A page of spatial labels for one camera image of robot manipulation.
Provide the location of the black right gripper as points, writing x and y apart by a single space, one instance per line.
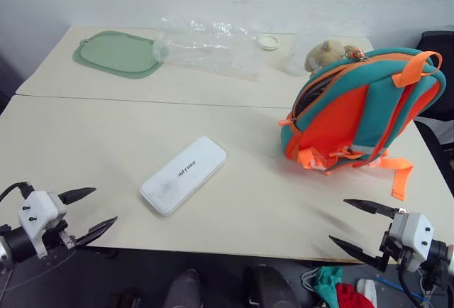
392 249

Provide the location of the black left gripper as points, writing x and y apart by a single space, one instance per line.
60 240

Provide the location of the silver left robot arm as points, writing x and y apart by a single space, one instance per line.
17 244

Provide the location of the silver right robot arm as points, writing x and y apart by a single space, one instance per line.
438 255

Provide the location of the white rectangular case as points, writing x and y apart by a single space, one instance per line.
182 176

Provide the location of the teal and orange backpack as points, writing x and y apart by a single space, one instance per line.
347 120

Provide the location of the white cloth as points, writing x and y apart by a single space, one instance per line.
367 288

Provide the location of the teal cloth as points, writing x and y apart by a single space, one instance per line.
328 283

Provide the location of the red cloth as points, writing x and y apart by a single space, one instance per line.
353 297

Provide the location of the black rounded shape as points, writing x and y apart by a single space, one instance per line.
273 286

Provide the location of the grey rounded shape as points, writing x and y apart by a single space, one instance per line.
184 288

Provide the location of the green silicone mat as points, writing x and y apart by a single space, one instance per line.
113 54

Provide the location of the black chair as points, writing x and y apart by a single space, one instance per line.
438 74

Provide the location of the beige plush toy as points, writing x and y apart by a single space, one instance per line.
324 56

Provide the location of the clear plastic jar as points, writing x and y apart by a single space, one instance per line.
294 59

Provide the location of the clear plastic bag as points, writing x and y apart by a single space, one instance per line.
209 52

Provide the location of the cream round lid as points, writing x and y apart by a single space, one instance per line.
269 42

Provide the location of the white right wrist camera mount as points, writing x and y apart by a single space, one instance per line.
413 233

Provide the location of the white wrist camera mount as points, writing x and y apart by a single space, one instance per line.
413 233
37 212

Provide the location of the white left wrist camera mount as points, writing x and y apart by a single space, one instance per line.
37 212

